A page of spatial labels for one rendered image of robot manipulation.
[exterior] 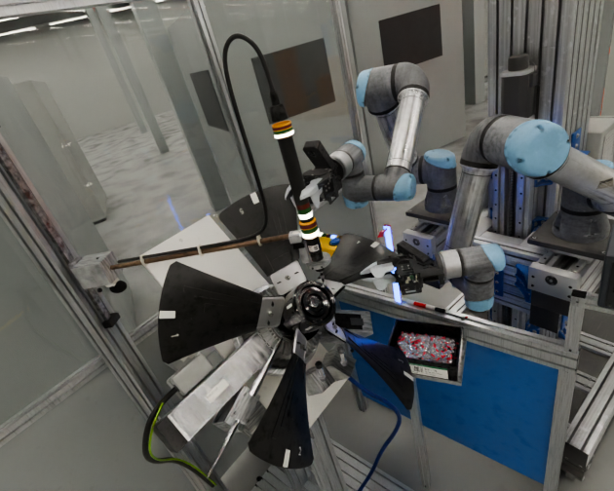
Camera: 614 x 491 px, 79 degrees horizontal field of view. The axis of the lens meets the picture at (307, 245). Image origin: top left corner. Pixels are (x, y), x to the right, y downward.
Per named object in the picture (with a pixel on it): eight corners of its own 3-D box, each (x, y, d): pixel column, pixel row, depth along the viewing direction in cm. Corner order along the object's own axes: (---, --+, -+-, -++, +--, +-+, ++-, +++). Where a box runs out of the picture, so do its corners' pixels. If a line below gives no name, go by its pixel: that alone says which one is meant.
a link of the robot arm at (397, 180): (441, 75, 122) (415, 208, 108) (407, 81, 128) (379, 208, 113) (434, 47, 112) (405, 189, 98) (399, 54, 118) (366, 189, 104)
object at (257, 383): (284, 341, 100) (210, 480, 79) (277, 336, 99) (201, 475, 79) (287, 339, 98) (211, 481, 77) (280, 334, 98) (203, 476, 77)
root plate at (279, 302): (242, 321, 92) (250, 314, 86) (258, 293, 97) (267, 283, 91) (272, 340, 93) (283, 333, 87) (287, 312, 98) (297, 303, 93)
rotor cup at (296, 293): (260, 324, 96) (279, 310, 86) (285, 281, 104) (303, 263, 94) (307, 353, 98) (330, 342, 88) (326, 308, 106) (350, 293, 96)
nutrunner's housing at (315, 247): (313, 275, 98) (261, 94, 76) (313, 267, 101) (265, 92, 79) (326, 273, 97) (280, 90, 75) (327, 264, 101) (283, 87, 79)
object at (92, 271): (80, 291, 105) (64, 267, 101) (95, 278, 111) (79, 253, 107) (112, 286, 104) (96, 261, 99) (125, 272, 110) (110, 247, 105)
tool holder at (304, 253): (296, 273, 96) (287, 241, 91) (299, 258, 102) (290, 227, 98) (330, 267, 95) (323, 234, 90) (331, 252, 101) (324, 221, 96)
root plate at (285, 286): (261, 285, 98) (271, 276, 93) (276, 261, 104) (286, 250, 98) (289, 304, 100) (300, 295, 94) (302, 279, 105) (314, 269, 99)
